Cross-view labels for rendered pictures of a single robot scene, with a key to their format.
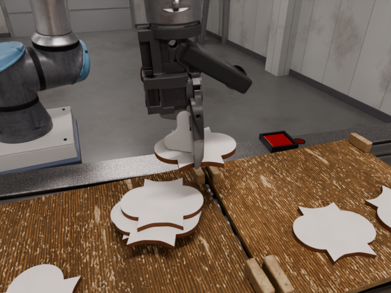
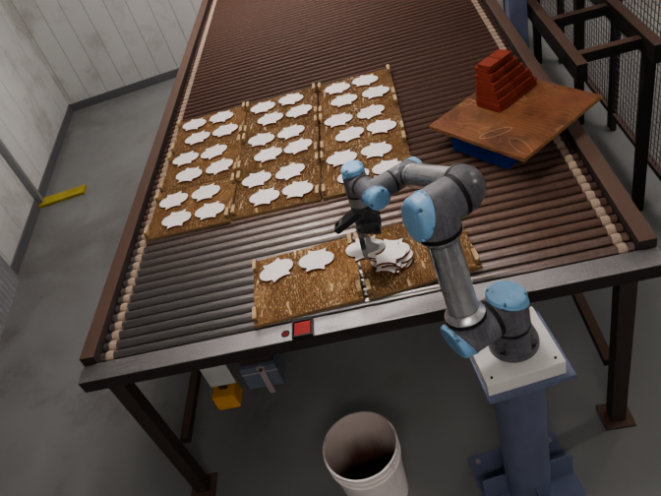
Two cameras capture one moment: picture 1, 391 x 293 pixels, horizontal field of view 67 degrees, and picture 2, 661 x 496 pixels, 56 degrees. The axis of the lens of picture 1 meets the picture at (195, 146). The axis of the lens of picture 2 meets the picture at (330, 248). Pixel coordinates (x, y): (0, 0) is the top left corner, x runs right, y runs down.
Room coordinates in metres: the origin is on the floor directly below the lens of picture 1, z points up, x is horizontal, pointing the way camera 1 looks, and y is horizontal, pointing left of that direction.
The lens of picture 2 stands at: (1.97, 0.58, 2.49)
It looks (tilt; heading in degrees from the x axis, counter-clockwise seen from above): 40 degrees down; 205
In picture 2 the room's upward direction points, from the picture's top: 20 degrees counter-clockwise
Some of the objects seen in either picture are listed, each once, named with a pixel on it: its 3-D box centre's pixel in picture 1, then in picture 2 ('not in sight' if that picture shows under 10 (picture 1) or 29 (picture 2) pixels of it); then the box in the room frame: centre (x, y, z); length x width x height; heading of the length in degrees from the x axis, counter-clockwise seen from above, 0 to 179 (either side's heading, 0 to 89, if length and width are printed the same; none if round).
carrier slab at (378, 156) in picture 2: not in sight; (365, 163); (-0.26, -0.14, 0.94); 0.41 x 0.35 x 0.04; 104
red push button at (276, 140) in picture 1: (277, 142); (302, 329); (0.68, -0.22, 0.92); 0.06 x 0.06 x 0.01; 14
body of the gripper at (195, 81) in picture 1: (172, 68); (366, 217); (0.43, 0.03, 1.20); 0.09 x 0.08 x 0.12; 99
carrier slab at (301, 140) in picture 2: not in sight; (278, 143); (-0.51, -0.63, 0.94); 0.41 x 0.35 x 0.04; 103
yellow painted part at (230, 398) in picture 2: not in sight; (219, 382); (0.78, -0.59, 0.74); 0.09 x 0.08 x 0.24; 104
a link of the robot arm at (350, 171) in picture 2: not in sight; (355, 179); (0.43, 0.03, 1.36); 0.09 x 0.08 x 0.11; 41
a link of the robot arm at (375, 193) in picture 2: not in sight; (376, 190); (0.49, 0.11, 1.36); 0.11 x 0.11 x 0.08; 41
